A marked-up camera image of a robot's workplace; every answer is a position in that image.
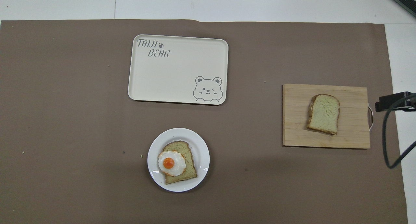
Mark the white round plate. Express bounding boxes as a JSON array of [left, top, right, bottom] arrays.
[[147, 128, 210, 192]]

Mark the cream tray with bear print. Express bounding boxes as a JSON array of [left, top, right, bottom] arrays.
[[128, 34, 229, 105]]

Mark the greenish bread slice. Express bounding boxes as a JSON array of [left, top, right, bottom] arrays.
[[306, 94, 340, 136], [162, 140, 198, 185]]

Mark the fried egg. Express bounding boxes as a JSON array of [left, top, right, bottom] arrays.
[[158, 151, 187, 177]]

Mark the wooden cutting board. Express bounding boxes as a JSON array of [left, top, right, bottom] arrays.
[[282, 84, 374, 149]]

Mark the black cable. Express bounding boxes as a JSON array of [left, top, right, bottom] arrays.
[[382, 93, 416, 169]]

